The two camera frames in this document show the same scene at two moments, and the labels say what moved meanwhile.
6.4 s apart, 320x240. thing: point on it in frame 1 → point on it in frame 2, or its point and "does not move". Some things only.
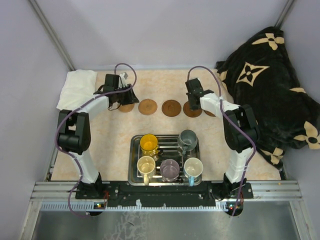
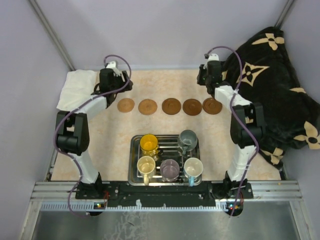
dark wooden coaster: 171,108 does not move
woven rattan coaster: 127,108 does not move
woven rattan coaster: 147,106 does not move
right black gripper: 192,107 → 203,68
